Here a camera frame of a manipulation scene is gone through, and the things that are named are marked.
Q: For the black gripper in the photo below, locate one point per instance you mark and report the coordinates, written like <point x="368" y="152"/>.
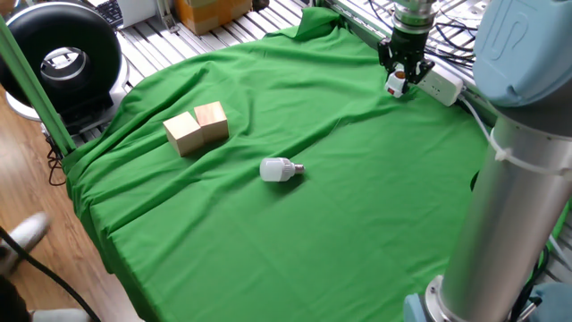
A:
<point x="410" y="47"/>

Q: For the white plug-in bulb holder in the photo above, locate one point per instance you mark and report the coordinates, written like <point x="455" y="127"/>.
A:
<point x="395" y="85"/>

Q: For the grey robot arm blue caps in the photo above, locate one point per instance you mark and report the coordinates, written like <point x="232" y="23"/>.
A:
<point x="514" y="201"/>

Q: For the white LED bulb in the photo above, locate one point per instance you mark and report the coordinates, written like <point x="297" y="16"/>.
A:
<point x="275" y="169"/>

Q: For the white power strip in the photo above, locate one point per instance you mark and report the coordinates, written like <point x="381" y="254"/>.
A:
<point x="444" y="85"/>

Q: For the reddish wooden cube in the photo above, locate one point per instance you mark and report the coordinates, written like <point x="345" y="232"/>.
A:
<point x="212" y="121"/>

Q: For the cardboard box yellow tape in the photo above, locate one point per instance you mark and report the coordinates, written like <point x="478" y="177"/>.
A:
<point x="210" y="15"/>

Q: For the green cloth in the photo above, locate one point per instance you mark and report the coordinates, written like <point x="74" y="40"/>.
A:
<point x="268" y="246"/>

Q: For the pale wooden cube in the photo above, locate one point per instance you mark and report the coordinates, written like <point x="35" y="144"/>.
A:
<point x="183" y="134"/>

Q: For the white box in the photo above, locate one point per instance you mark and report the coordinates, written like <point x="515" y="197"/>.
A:
<point x="136" y="11"/>

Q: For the black keyboard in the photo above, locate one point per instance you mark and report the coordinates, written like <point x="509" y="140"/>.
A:
<point x="111" y="11"/>

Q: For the green frame post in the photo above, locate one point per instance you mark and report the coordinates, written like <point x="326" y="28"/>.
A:
<point x="31" y="85"/>

